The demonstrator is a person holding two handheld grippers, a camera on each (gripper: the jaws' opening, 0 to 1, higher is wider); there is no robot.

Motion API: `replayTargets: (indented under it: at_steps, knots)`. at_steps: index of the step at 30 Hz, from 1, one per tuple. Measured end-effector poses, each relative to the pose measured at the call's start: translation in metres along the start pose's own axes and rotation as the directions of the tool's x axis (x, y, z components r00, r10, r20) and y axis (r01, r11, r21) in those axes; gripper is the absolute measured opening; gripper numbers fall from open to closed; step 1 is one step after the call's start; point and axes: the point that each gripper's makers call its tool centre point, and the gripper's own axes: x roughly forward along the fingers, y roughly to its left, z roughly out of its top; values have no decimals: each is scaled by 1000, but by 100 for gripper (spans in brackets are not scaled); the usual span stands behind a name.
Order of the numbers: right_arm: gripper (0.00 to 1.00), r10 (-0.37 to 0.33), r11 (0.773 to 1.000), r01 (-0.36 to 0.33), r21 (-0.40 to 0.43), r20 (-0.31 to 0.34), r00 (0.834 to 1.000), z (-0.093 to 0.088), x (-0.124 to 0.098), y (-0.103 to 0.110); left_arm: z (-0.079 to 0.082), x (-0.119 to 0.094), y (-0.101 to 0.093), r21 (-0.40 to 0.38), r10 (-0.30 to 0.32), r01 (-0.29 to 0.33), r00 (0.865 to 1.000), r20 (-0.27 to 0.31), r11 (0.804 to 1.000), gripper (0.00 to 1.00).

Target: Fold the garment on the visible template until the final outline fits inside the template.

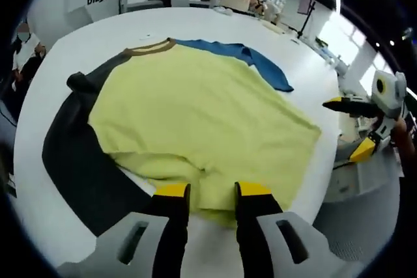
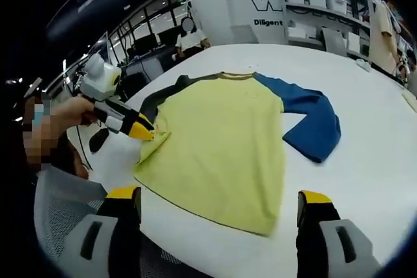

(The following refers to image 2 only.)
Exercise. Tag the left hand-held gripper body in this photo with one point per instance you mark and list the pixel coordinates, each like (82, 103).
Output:
(101, 82)

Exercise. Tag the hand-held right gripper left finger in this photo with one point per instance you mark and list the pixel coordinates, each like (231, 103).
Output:
(120, 242)

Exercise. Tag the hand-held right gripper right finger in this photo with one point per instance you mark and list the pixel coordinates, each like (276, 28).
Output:
(309, 248)

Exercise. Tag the yellow garment with coloured sleeves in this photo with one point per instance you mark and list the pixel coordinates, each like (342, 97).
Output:
(221, 147)

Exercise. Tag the person's left hand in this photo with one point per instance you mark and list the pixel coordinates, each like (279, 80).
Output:
(78, 110)

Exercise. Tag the computer monitor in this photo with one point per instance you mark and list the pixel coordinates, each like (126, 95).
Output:
(103, 47)

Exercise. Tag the white crumpled cloth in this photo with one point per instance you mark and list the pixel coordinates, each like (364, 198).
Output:
(363, 64)

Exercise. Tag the grey metal shelf unit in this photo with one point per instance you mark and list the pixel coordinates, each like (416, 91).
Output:
(329, 21)

